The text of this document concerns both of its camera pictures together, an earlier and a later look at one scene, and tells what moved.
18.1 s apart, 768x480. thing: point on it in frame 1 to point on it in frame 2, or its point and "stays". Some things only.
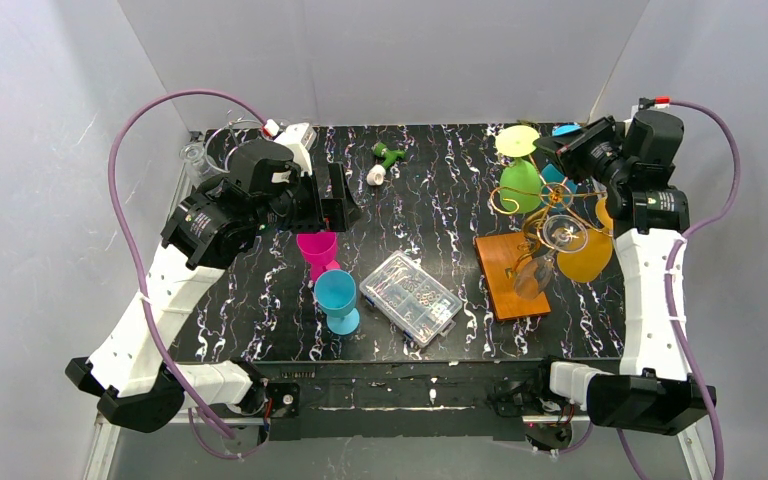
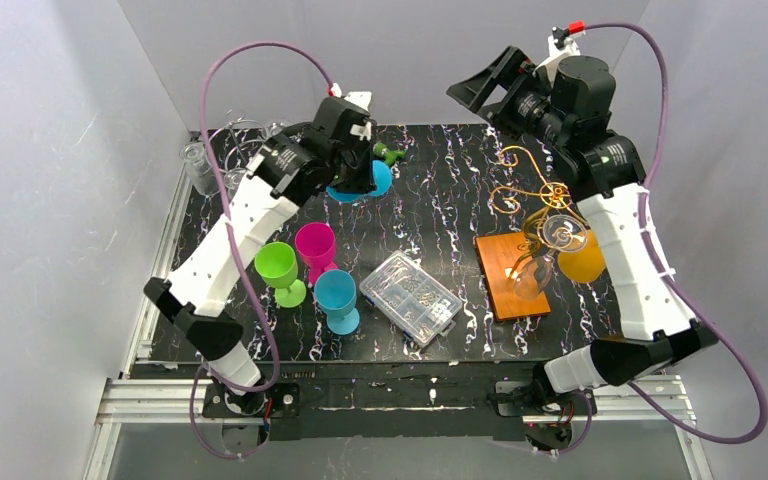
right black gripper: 582,154 to 503,87
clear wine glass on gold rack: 561,233 stays
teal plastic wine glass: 558,193 to 382,178
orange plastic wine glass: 587,264 stays
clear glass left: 198,165 stays
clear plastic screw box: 408,295 stays
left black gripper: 317,203 to 359,168
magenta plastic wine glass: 319,249 stays
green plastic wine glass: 520,182 to 277,265
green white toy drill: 377,172 stays
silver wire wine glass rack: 222,140 stays
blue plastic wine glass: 336,294 stays
